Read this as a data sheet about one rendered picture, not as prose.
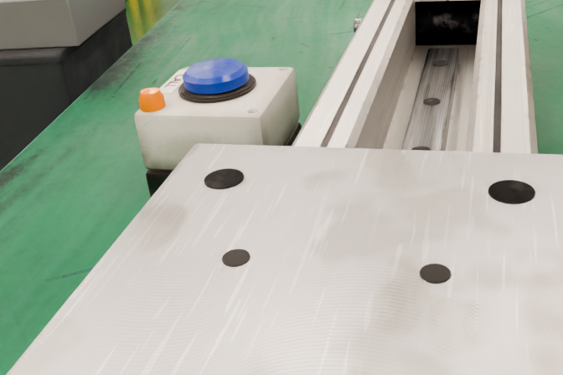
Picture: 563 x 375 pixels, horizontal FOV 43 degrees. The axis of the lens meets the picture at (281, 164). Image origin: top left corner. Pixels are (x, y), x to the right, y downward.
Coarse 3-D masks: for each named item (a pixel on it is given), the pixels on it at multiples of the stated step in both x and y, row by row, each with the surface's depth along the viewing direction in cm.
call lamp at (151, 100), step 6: (144, 90) 41; (150, 90) 41; (156, 90) 41; (144, 96) 41; (150, 96) 41; (156, 96) 41; (162, 96) 42; (144, 102) 41; (150, 102) 41; (156, 102) 41; (162, 102) 42; (144, 108) 41; (150, 108) 41; (156, 108) 41; (162, 108) 42
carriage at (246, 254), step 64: (192, 192) 19; (256, 192) 19; (320, 192) 18; (384, 192) 18; (448, 192) 18; (512, 192) 17; (128, 256) 17; (192, 256) 16; (256, 256) 16; (320, 256) 16; (384, 256) 16; (448, 256) 15; (512, 256) 15; (64, 320) 15; (128, 320) 15; (192, 320) 14; (256, 320) 14; (320, 320) 14; (384, 320) 14; (448, 320) 14; (512, 320) 13
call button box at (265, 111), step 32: (192, 96) 42; (224, 96) 42; (256, 96) 42; (288, 96) 44; (160, 128) 41; (192, 128) 41; (224, 128) 40; (256, 128) 40; (288, 128) 45; (160, 160) 43
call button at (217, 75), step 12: (204, 60) 45; (216, 60) 44; (228, 60) 44; (192, 72) 43; (204, 72) 43; (216, 72) 42; (228, 72) 42; (240, 72) 42; (192, 84) 42; (204, 84) 42; (216, 84) 42; (228, 84) 42; (240, 84) 42
